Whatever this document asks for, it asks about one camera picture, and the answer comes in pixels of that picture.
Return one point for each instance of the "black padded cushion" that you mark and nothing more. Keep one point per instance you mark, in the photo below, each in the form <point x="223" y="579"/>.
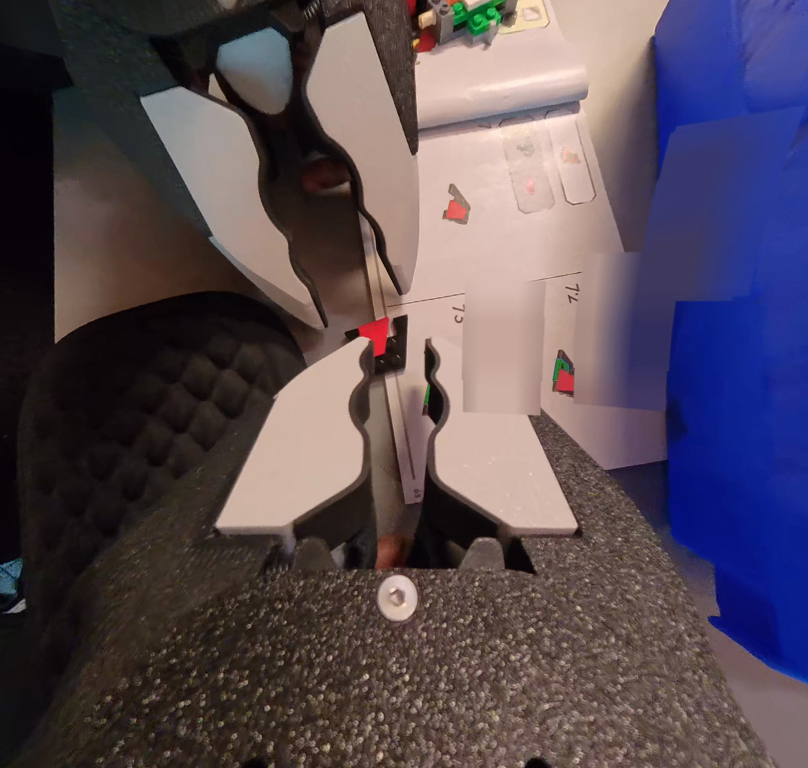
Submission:
<point x="139" y="402"/>

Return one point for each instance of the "red and black lego piece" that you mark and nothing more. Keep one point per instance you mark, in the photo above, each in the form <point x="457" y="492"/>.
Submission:
<point x="379" y="329"/>

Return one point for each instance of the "large blue plastic bin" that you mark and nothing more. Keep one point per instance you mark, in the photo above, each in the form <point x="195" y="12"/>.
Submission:
<point x="745" y="465"/>

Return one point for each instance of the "red lego car model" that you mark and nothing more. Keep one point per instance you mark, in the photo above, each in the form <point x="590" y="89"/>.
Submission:
<point x="467" y="4"/>

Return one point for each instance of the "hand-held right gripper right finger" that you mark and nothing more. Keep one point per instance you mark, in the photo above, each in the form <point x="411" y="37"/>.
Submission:
<point x="498" y="478"/>

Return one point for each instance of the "white lego instruction booklet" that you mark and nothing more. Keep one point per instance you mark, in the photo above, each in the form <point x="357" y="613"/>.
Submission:
<point x="505" y="244"/>

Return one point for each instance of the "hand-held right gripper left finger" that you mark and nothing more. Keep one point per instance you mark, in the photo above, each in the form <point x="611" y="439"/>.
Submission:
<point x="296" y="452"/>

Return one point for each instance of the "teal sneaker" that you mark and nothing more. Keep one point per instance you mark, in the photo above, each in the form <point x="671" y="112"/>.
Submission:
<point x="9" y="582"/>

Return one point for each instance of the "person's left hand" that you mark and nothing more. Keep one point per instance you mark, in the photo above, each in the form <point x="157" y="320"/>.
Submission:
<point x="325" y="175"/>

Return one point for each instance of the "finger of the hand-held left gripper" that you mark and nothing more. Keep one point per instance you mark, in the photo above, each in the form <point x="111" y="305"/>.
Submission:
<point x="372" y="124"/>
<point x="214" y="168"/>

